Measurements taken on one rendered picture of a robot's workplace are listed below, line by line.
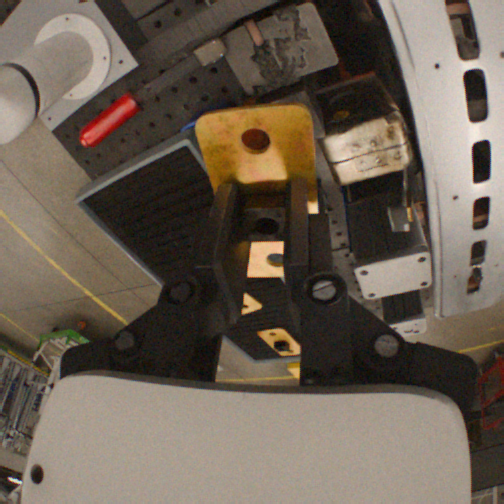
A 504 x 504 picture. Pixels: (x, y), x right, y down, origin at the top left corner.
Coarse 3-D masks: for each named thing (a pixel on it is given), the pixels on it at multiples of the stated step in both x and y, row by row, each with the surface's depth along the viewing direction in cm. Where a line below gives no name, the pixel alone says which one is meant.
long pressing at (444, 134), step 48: (384, 0) 23; (432, 0) 22; (480, 0) 19; (432, 48) 26; (480, 48) 24; (432, 96) 30; (432, 144) 35; (432, 192) 40; (480, 192) 38; (432, 240) 47; (480, 240) 45; (480, 288) 55
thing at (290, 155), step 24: (216, 120) 10; (240, 120) 10; (264, 120) 10; (288, 120) 9; (216, 144) 10; (240, 144) 10; (288, 144) 10; (312, 144) 10; (216, 168) 11; (240, 168) 11; (264, 168) 11; (288, 168) 11; (312, 168) 11; (240, 192) 12; (264, 192) 12; (312, 192) 12; (264, 216) 11; (264, 240) 12; (264, 264) 15
